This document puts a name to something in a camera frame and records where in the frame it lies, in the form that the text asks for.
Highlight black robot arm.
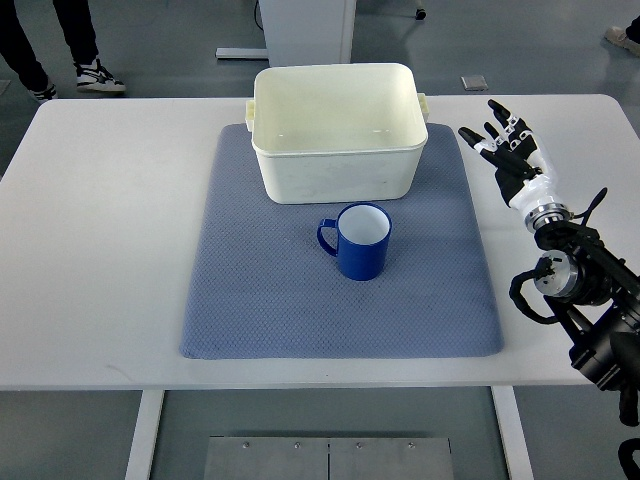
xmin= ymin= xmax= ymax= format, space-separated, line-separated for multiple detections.
xmin=509 ymin=190 xmax=639 ymax=427

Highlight blue mug white inside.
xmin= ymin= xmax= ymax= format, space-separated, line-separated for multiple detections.
xmin=316 ymin=202 xmax=393 ymax=281

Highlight cream plastic box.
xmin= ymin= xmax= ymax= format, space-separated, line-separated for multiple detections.
xmin=245 ymin=63 xmax=429 ymax=204

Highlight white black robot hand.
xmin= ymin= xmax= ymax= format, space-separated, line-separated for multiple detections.
xmin=458 ymin=99 xmax=571 ymax=233

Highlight person black trousers sneakers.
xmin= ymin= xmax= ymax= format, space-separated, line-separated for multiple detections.
xmin=1 ymin=1 xmax=127 ymax=104

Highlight blue textured mat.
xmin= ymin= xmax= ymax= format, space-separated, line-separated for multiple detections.
xmin=179 ymin=123 xmax=505 ymax=360

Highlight white table leg left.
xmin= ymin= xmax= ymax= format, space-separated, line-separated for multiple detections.
xmin=124 ymin=390 xmax=165 ymax=480

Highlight white cabinet base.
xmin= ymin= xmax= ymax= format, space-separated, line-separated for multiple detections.
xmin=215 ymin=0 xmax=356 ymax=67

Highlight small grey floor plate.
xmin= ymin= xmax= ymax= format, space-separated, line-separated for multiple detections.
xmin=460 ymin=75 xmax=489 ymax=91

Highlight white table leg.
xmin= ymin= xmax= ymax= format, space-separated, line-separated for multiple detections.
xmin=491 ymin=386 xmax=534 ymax=480
xmin=124 ymin=390 xmax=165 ymax=480

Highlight beige shoe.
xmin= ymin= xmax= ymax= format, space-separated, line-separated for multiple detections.
xmin=604 ymin=17 xmax=640 ymax=56

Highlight grey metal floor plate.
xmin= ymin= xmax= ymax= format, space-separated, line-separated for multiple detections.
xmin=204 ymin=437 xmax=454 ymax=479

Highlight white table leg right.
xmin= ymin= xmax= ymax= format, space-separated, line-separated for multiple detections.
xmin=491 ymin=386 xmax=534 ymax=480

